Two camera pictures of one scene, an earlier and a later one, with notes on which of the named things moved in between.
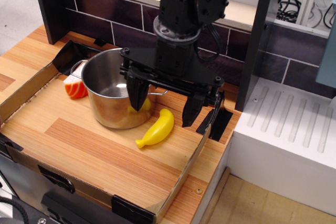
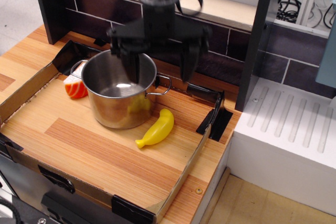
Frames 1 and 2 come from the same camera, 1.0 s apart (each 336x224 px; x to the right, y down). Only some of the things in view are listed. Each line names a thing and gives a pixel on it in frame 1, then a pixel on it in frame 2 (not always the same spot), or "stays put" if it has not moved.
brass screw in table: [199, 191] stays put
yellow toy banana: [160, 131] stays put
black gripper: [171, 66] to [159, 23]
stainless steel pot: [107, 92] stays put
